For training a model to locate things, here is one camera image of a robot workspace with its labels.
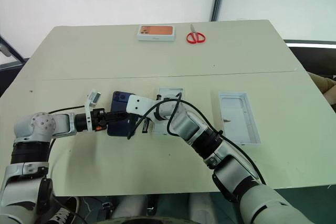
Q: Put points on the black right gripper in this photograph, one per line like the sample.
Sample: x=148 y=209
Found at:
x=144 y=125

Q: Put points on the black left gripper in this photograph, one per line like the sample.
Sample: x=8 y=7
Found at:
x=99 y=119

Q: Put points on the dark blue smartphone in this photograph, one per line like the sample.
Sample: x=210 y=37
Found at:
x=118 y=104

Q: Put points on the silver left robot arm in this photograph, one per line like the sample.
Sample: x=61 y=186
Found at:
x=39 y=125

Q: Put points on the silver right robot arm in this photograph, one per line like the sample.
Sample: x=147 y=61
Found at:
x=187 y=125

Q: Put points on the white phone box base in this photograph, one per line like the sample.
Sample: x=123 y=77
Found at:
x=172 y=93

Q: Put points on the phone box with orange print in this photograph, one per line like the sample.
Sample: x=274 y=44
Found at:
x=156 y=33

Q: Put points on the white phone box lid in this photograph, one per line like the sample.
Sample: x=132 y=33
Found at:
x=237 y=119

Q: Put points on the grey rounded cylinder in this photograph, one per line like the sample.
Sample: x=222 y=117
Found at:
x=131 y=206
x=203 y=206

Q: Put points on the black shoe with white print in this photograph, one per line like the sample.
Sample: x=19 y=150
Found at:
x=61 y=212

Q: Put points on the black furniture with white strip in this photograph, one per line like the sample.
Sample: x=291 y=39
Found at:
x=315 y=56

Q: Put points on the brown cloth object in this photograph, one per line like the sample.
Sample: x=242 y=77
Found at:
x=324 y=85

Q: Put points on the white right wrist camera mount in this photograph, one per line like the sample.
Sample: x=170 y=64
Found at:
x=137 y=104

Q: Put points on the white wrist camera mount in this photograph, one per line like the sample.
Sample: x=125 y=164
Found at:
x=89 y=103
x=137 y=104

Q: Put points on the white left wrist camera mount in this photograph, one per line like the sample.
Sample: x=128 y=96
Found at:
x=89 y=103

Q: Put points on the dark metal frame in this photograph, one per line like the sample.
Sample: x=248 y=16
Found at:
x=10 y=51

